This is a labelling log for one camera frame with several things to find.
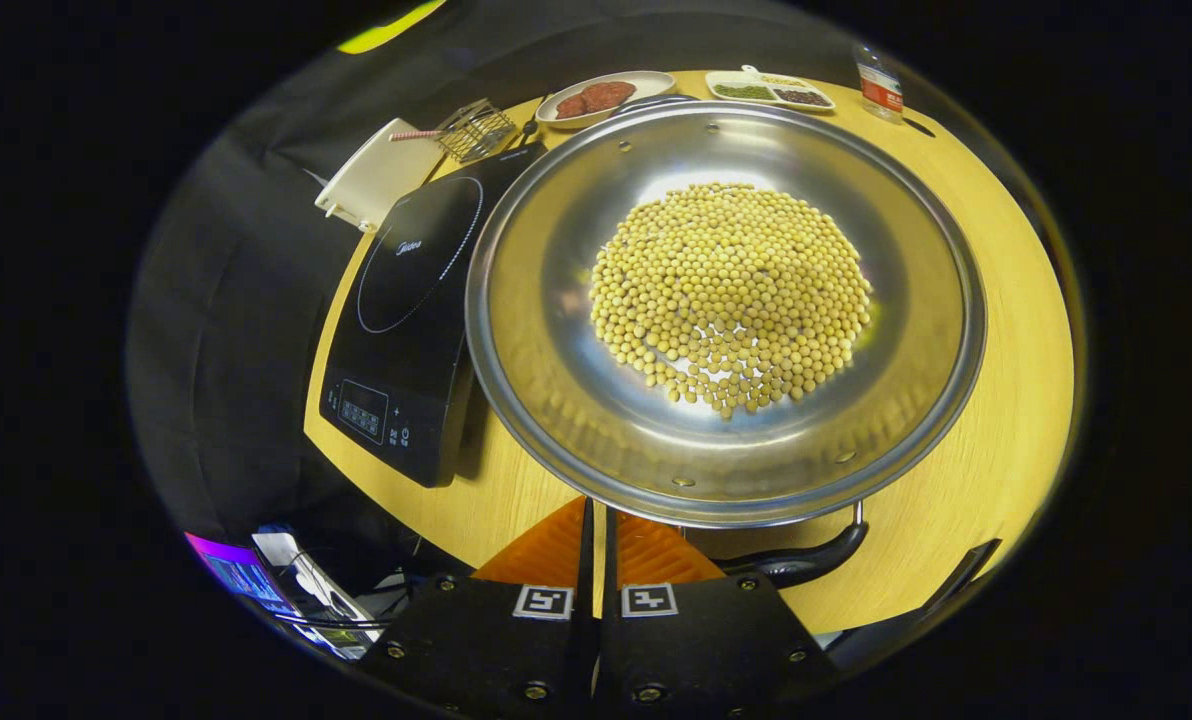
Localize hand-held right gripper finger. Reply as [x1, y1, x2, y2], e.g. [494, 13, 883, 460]
[597, 503, 843, 720]
[356, 495, 598, 720]

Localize stainless steel pot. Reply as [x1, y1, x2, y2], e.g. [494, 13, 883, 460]
[464, 95, 989, 591]

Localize black induction cooktop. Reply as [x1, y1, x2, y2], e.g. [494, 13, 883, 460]
[319, 140, 548, 489]

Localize pile of soybeans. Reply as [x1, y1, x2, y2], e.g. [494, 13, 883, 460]
[589, 182, 874, 421]

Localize white toaster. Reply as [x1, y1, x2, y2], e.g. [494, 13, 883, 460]
[314, 118, 447, 233]

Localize round white plate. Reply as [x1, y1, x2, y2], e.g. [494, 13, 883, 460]
[535, 70, 677, 130]

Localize white divided dish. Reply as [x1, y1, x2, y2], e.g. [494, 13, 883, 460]
[704, 65, 837, 113]

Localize clear plastic water bottle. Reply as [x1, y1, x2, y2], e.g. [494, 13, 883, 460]
[853, 42, 905, 123]

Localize wire mesh basket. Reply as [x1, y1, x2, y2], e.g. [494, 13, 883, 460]
[389, 98, 517, 165]

